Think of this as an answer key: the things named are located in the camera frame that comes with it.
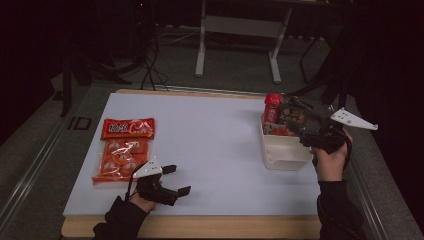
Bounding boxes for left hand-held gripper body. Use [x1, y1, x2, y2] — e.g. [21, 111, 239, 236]
[128, 158, 180, 207]

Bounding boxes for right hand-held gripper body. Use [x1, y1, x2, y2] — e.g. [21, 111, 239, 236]
[293, 107, 379, 155]

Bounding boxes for red and black food packet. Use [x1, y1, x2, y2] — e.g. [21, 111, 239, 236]
[261, 92, 309, 137]

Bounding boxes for white plastic storage box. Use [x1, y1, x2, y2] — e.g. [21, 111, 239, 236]
[259, 113, 314, 172]

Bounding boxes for person's left hand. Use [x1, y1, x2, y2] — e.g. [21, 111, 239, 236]
[128, 193, 158, 214]

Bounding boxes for person's right hand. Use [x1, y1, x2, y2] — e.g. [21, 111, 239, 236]
[311, 129, 354, 183]

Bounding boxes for black tripod stand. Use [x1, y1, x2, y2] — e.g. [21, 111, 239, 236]
[288, 34, 353, 108]

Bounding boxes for white table mat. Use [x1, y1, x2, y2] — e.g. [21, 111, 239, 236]
[63, 92, 322, 217]

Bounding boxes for orange bag with clear window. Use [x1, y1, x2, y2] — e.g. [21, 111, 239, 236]
[92, 137, 151, 184]

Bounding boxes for red-orange snack packet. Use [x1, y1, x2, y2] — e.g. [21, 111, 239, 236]
[100, 117, 156, 140]

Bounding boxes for black stand legs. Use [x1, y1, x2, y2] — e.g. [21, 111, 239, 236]
[59, 46, 134, 118]

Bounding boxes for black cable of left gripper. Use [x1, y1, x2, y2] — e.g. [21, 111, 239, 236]
[124, 173, 140, 203]

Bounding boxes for grey metal frame table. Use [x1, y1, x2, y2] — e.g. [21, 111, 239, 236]
[194, 0, 294, 85]

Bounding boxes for black rectangular floor frame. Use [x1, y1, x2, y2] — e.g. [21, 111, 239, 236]
[67, 116, 93, 131]

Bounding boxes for black floor cables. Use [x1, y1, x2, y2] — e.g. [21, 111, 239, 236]
[139, 29, 170, 92]

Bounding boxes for white floor cable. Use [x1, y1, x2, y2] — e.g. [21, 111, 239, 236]
[156, 25, 202, 46]

